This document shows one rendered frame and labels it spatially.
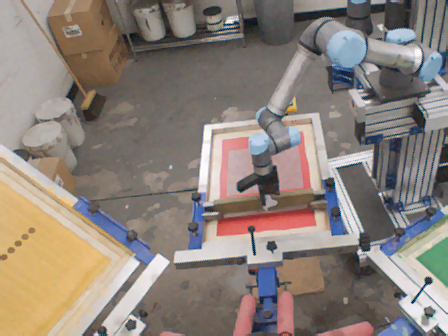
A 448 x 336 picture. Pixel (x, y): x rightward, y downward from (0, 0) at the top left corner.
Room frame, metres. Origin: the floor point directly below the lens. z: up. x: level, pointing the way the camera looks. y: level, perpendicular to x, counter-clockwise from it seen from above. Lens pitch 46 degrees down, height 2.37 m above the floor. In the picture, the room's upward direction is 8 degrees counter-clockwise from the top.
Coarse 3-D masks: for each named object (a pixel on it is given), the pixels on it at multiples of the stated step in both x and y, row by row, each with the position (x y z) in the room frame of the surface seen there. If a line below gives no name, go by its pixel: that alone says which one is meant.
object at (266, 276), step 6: (258, 270) 0.88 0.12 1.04; (264, 270) 0.88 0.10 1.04; (270, 270) 0.88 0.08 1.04; (258, 276) 0.86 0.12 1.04; (264, 276) 0.86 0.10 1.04; (270, 276) 0.85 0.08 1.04; (258, 282) 0.83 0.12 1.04; (264, 282) 0.83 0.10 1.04; (270, 282) 0.83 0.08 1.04; (258, 288) 0.81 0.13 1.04; (264, 288) 0.81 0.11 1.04; (270, 288) 0.80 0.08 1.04; (258, 294) 0.79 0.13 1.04; (264, 294) 0.78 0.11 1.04; (270, 294) 0.78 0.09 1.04; (276, 294) 0.80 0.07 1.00; (276, 300) 0.78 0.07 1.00
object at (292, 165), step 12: (300, 132) 1.71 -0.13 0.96; (300, 144) 1.62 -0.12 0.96; (276, 156) 1.56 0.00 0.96; (288, 156) 1.55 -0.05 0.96; (300, 156) 1.54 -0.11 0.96; (288, 168) 1.47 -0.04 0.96; (300, 168) 1.46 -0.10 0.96; (288, 180) 1.39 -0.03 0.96; (300, 180) 1.38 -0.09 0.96; (276, 216) 1.19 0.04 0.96; (288, 216) 1.18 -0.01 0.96; (300, 216) 1.17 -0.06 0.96; (312, 216) 1.17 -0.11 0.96; (276, 228) 1.13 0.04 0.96; (288, 228) 1.12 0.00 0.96
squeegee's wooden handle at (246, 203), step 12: (276, 192) 1.23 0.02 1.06; (288, 192) 1.22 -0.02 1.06; (300, 192) 1.21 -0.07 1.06; (312, 192) 1.20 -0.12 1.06; (216, 204) 1.21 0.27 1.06; (228, 204) 1.21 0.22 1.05; (240, 204) 1.21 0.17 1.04; (252, 204) 1.20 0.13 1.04; (276, 204) 1.20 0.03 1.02; (288, 204) 1.20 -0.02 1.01; (300, 204) 1.20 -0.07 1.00
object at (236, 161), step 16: (224, 144) 1.70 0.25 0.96; (240, 144) 1.68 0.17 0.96; (224, 160) 1.58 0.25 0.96; (240, 160) 1.57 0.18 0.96; (224, 176) 1.47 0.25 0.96; (240, 176) 1.46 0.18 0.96; (224, 192) 1.37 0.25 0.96; (256, 192) 1.34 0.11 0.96; (224, 224) 1.19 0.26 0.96; (240, 224) 1.18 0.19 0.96; (256, 224) 1.16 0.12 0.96
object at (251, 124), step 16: (208, 128) 1.80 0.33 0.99; (224, 128) 1.79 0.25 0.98; (240, 128) 1.79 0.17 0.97; (256, 128) 1.78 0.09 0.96; (320, 128) 1.68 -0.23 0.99; (208, 144) 1.67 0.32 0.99; (320, 144) 1.56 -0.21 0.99; (208, 160) 1.56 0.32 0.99; (320, 160) 1.45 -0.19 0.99; (208, 176) 1.47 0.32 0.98; (240, 240) 1.07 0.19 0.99; (256, 240) 1.06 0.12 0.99; (272, 240) 1.05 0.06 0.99
